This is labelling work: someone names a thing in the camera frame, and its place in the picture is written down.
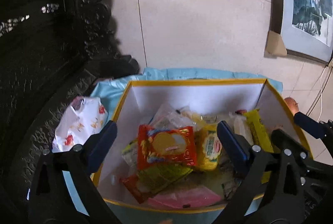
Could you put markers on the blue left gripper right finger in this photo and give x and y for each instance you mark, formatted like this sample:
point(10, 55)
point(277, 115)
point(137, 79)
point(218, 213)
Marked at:
point(236, 147)

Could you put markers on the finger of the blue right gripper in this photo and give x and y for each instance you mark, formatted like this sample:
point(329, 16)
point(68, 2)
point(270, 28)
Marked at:
point(315, 129)

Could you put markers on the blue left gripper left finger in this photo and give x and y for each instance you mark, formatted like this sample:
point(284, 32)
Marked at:
point(98, 145)

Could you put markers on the yellow cheese stick packet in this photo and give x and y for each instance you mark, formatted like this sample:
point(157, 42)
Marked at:
point(258, 131)

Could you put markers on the red biscuit packet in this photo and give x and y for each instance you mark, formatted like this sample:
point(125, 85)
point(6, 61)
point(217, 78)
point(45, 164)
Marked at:
point(165, 146)

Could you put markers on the yellow green snack bag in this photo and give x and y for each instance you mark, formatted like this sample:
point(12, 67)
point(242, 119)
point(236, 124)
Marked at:
point(208, 148)

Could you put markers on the clear rice cracker packet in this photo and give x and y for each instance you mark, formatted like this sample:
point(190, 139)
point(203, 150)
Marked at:
point(240, 126)

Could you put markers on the white tissue pack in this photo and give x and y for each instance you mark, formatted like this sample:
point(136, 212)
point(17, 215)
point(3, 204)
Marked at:
point(84, 117)

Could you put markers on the pink snack packet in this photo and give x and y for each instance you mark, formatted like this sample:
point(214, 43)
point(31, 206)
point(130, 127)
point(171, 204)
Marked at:
point(183, 198)

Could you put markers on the light blue table mat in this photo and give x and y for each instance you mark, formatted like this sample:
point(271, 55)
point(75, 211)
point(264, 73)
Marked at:
point(128, 215)

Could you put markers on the green yellow snack packet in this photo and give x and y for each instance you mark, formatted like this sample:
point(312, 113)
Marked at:
point(159, 177)

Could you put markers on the yellow cardboard box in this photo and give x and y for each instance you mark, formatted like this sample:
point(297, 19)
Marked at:
point(138, 101)

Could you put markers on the framed lotus painting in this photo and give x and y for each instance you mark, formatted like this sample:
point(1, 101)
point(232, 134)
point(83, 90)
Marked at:
point(302, 28)

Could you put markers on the dark carved wooden chair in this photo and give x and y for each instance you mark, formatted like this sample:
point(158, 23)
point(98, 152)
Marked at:
point(51, 52)

